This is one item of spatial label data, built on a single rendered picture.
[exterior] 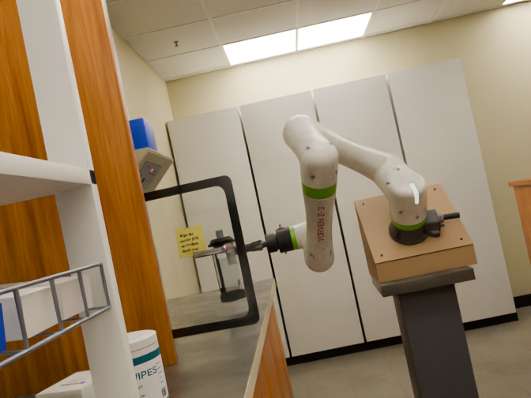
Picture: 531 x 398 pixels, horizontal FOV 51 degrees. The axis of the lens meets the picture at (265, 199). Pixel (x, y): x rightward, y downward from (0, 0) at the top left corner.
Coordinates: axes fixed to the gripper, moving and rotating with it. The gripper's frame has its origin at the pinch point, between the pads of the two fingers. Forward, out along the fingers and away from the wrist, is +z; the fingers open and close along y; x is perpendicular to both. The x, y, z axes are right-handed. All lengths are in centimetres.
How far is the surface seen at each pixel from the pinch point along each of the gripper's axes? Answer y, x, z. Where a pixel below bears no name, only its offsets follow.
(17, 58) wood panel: 73, -64, 32
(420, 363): 11, 53, -61
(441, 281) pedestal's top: 18, 25, -73
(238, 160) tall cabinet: -246, -61, 7
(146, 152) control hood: 64, -34, 6
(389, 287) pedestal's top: 17, 23, -56
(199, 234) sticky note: 66, -9, -4
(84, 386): 92, 18, 24
